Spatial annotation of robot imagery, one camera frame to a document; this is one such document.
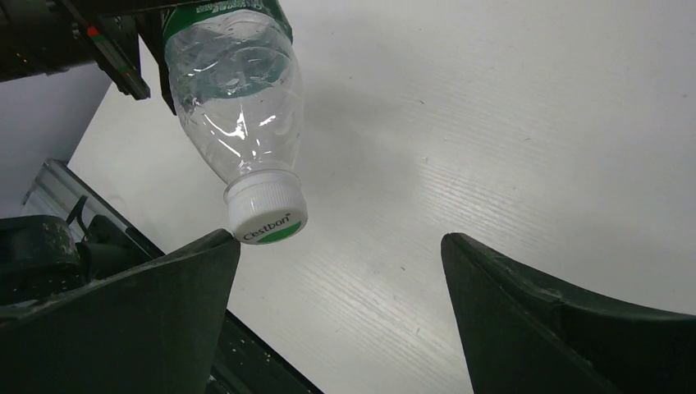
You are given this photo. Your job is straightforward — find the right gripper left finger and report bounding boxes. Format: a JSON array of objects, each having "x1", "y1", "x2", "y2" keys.
[{"x1": 1, "y1": 230, "x2": 240, "y2": 393}]

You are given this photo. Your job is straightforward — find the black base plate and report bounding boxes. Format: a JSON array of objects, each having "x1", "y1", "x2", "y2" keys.
[{"x1": 205, "y1": 310, "x2": 322, "y2": 393}]

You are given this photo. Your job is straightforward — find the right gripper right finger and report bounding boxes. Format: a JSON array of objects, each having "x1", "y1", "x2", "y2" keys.
[{"x1": 441, "y1": 233, "x2": 695, "y2": 393}]

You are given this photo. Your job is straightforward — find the aluminium frame rail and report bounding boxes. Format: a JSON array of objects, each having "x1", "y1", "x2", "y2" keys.
[{"x1": 21, "y1": 159, "x2": 131, "y2": 231}]

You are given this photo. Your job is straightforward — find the clear bottle dark green label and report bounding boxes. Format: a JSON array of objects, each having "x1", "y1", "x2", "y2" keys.
[{"x1": 163, "y1": 1, "x2": 308, "y2": 245}]

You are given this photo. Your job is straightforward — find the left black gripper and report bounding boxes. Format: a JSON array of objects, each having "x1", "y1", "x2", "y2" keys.
[{"x1": 1, "y1": 1, "x2": 180, "y2": 108}]

